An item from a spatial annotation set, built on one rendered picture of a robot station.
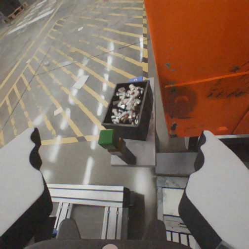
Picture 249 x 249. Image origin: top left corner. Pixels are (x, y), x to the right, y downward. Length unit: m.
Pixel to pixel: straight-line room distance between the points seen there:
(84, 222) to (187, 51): 0.81
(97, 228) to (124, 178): 0.33
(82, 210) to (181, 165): 0.56
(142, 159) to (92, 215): 0.44
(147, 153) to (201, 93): 0.30
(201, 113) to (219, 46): 0.14
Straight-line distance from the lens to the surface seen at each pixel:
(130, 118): 0.46
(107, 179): 1.04
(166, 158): 0.82
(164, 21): 0.19
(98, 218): 0.81
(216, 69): 0.25
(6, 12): 10.01
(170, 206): 0.84
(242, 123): 0.40
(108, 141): 0.31
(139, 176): 0.96
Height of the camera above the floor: 0.92
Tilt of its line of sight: 53 degrees down
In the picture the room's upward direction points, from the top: 34 degrees counter-clockwise
